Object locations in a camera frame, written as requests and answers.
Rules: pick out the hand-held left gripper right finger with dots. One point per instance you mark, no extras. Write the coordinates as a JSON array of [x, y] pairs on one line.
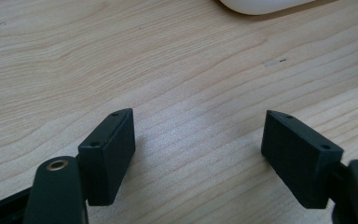
[[298, 158]]

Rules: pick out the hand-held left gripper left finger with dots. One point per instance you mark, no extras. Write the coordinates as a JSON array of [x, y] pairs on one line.
[[105, 161]]

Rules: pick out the white plastic bin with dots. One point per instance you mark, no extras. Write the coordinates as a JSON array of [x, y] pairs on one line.
[[261, 5]]

